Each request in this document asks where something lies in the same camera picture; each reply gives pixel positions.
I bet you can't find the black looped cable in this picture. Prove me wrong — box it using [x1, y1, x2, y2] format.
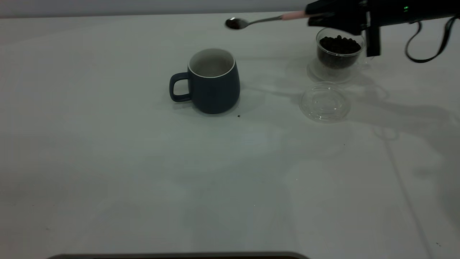
[405, 14, 460, 64]

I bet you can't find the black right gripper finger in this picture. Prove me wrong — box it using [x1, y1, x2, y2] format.
[308, 15, 364, 36]
[305, 0, 363, 17]

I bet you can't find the clear round glass lid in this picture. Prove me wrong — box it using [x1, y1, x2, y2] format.
[299, 82, 351, 123]

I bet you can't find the metal spoon with pink handle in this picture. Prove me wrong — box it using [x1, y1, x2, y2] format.
[225, 11, 309, 30]

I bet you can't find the clear double-wall glass cup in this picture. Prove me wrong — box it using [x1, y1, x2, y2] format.
[308, 27, 377, 83]

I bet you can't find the dark blue ceramic mug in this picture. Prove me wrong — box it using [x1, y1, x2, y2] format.
[169, 48, 240, 115]

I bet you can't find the dark coffee beans pile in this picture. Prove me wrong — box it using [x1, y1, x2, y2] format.
[318, 35, 361, 69]

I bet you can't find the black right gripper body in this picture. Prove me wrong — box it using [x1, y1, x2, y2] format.
[361, 0, 396, 57]

